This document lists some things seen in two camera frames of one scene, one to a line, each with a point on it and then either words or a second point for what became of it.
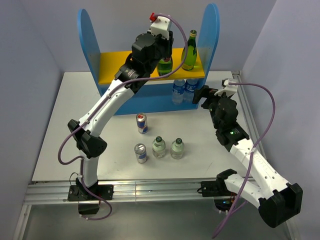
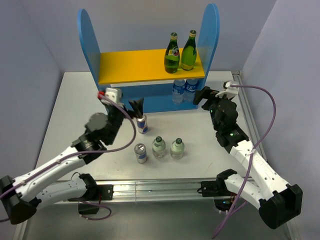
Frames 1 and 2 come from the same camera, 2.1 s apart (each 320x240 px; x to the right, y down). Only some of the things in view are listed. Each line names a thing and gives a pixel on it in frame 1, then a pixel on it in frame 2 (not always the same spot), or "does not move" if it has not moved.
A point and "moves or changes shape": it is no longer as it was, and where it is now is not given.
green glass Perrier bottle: x=165 y=66 moves or changes shape
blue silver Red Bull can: x=142 y=123 does not move
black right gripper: x=204 y=91 does not move
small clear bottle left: x=158 y=147 does not move
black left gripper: x=167 y=44 → x=137 y=107
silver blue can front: x=140 y=151 does not move
